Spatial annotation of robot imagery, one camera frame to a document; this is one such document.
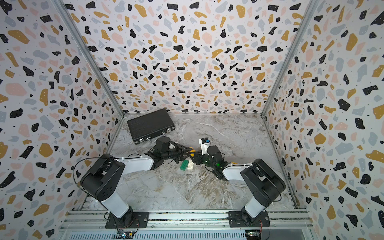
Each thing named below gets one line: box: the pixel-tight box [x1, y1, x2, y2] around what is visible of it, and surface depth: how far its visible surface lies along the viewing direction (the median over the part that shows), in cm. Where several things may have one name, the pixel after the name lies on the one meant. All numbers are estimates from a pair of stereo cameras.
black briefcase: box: [127, 108, 175, 145], surface depth 108 cm
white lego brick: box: [187, 159, 194, 171], surface depth 94 cm
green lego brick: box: [180, 159, 189, 171], surface depth 94 cm
